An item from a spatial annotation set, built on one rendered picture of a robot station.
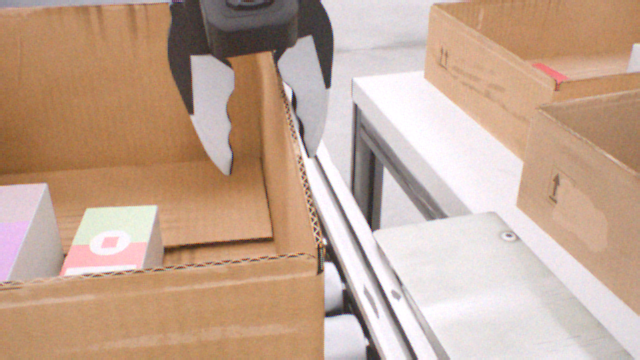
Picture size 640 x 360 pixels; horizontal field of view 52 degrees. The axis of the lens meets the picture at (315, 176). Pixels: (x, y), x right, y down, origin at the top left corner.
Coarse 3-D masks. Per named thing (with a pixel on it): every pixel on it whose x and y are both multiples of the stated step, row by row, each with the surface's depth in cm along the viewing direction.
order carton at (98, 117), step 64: (0, 64) 59; (64, 64) 60; (128, 64) 61; (256, 64) 62; (0, 128) 62; (64, 128) 63; (128, 128) 64; (192, 128) 65; (256, 128) 66; (64, 192) 61; (128, 192) 61; (192, 192) 61; (256, 192) 61; (64, 256) 53; (192, 256) 53; (256, 256) 26; (320, 256) 27; (0, 320) 25; (64, 320) 26; (128, 320) 26; (192, 320) 27; (256, 320) 27; (320, 320) 28
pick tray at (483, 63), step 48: (480, 0) 85; (528, 0) 88; (576, 0) 90; (624, 0) 92; (432, 48) 85; (480, 48) 73; (528, 48) 91; (576, 48) 93; (624, 48) 96; (480, 96) 74; (528, 96) 65; (576, 96) 62
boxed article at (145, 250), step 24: (96, 216) 50; (120, 216) 50; (144, 216) 50; (96, 240) 47; (120, 240) 47; (144, 240) 47; (72, 264) 45; (96, 264) 45; (120, 264) 45; (144, 264) 45
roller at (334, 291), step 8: (328, 264) 53; (328, 272) 52; (336, 272) 53; (328, 280) 52; (336, 280) 52; (328, 288) 52; (336, 288) 52; (344, 288) 54; (328, 296) 51; (336, 296) 52; (344, 296) 54; (328, 304) 51; (336, 304) 52; (328, 312) 52; (336, 312) 52
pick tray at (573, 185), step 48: (624, 96) 59; (528, 144) 57; (576, 144) 51; (624, 144) 62; (528, 192) 58; (576, 192) 52; (624, 192) 47; (576, 240) 53; (624, 240) 48; (624, 288) 49
